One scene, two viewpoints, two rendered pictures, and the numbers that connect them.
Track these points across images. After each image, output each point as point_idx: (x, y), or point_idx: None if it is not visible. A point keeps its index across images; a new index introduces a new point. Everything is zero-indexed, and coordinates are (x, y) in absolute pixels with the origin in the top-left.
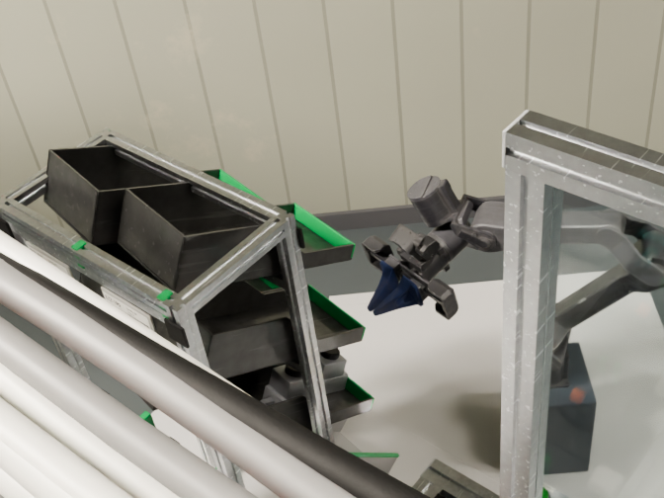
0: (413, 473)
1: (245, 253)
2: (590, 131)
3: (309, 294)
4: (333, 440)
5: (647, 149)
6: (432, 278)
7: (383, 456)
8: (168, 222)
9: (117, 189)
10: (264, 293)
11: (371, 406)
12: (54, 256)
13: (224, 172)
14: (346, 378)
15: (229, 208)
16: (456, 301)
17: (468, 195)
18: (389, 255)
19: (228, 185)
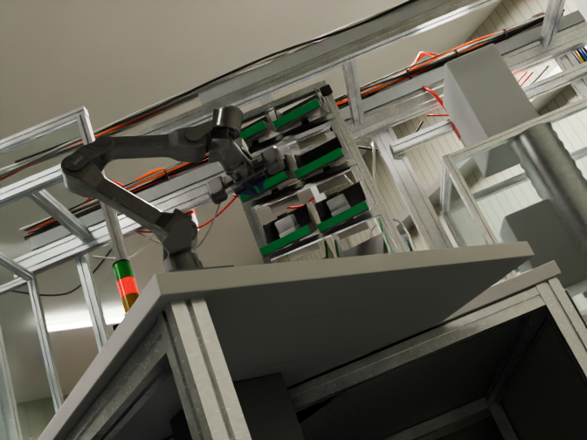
0: None
1: None
2: (69, 112)
3: (283, 177)
4: (262, 257)
5: (58, 116)
6: (231, 177)
7: None
8: (245, 127)
9: (280, 112)
10: (288, 170)
11: (262, 254)
12: (305, 138)
13: (312, 100)
14: (279, 237)
15: (245, 122)
16: (208, 191)
17: (209, 120)
18: (256, 159)
19: (246, 112)
